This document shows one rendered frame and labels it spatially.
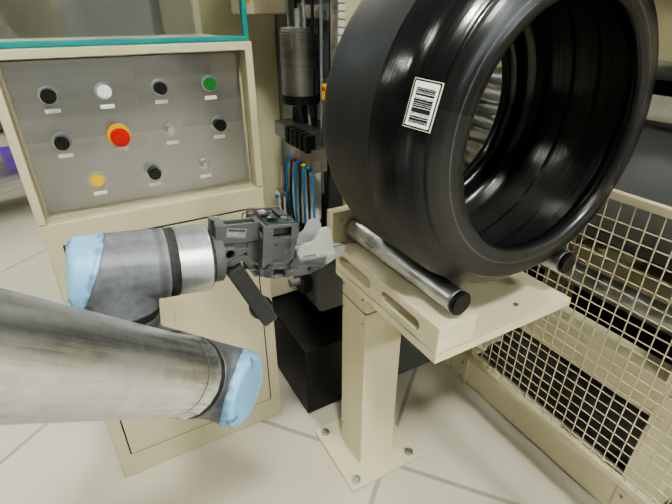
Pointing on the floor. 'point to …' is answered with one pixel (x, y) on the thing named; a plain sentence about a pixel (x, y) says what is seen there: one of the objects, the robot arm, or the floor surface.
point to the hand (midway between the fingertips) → (336, 252)
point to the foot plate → (331, 439)
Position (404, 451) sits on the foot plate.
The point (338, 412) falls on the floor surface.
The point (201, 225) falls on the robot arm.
